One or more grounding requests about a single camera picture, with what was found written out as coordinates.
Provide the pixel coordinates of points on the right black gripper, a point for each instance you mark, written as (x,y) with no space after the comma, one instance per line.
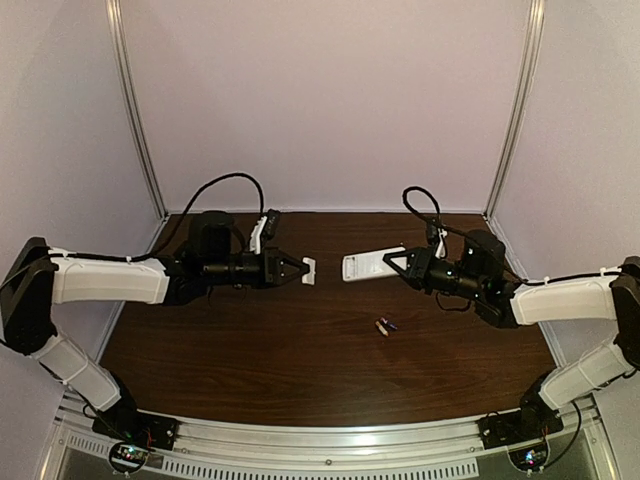
(420,260)

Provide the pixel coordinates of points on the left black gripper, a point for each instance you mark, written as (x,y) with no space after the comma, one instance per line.
(271,269)

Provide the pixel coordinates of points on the white battery cover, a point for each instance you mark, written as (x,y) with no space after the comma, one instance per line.
(309,276)

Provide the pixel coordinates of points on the white remote control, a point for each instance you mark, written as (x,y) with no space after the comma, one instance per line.
(368,265)

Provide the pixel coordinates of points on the gold AAA battery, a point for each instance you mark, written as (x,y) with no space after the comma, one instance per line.
(382,330)

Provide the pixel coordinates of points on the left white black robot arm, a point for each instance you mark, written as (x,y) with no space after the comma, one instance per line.
(42,277)

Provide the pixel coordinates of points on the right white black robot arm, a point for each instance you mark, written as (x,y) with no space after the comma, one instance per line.
(478,276)

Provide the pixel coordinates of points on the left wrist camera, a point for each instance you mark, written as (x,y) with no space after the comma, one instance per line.
(264,230)

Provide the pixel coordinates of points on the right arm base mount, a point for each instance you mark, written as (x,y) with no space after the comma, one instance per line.
(524,438)

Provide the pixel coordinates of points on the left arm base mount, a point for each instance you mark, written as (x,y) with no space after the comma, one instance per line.
(138,442)

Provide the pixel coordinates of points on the right aluminium corner post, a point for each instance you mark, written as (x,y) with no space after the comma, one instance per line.
(525,79)

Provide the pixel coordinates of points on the aluminium corner post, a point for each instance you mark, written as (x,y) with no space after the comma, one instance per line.
(525,79)
(131,104)

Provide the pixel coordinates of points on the left aluminium corner post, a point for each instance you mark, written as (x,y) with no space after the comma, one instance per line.
(131,104)

